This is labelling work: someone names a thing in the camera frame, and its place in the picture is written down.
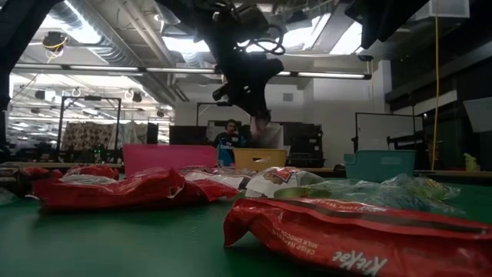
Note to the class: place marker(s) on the brown Snickers bar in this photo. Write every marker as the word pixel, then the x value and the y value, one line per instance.
pixel 259 129
pixel 15 186

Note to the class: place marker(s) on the white Snickers bar wrapper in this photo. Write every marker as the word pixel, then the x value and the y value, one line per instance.
pixel 276 181

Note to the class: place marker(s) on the white-backed KitKat bar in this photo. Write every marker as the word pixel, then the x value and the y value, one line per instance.
pixel 215 177

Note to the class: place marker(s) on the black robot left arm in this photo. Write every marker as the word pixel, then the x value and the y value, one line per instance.
pixel 215 23

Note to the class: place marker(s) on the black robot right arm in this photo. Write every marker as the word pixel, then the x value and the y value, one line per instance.
pixel 384 19

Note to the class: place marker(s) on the person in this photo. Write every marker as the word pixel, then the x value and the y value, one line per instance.
pixel 228 148

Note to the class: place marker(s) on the yellow plastic bin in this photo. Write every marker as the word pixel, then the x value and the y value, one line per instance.
pixel 261 159

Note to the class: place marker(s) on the black cabinet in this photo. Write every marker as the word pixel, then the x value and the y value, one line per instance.
pixel 303 142

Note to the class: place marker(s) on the black monitor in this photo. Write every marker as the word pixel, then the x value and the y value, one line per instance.
pixel 188 134

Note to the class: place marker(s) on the red plastic bin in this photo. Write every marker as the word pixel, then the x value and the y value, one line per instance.
pixel 169 157

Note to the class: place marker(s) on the white whiteboard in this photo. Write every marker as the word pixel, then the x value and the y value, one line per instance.
pixel 384 131

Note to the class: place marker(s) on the teal plastic bin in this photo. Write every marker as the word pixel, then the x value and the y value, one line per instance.
pixel 380 165

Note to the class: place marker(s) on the green table mat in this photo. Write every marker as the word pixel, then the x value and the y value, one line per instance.
pixel 115 238

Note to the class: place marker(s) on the yellow-green bottle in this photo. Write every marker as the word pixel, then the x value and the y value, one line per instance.
pixel 471 163

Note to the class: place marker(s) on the white ceiling box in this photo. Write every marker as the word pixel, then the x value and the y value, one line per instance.
pixel 449 9

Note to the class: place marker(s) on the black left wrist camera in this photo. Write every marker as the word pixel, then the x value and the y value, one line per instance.
pixel 222 92

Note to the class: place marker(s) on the silver ceiling duct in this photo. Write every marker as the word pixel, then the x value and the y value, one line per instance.
pixel 100 23

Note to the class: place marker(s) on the black metal rack frame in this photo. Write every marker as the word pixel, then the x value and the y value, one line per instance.
pixel 60 127

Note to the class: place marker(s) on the black ceiling camera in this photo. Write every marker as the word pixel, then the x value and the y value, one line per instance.
pixel 54 40

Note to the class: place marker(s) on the white wall panel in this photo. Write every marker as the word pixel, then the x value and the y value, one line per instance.
pixel 480 113

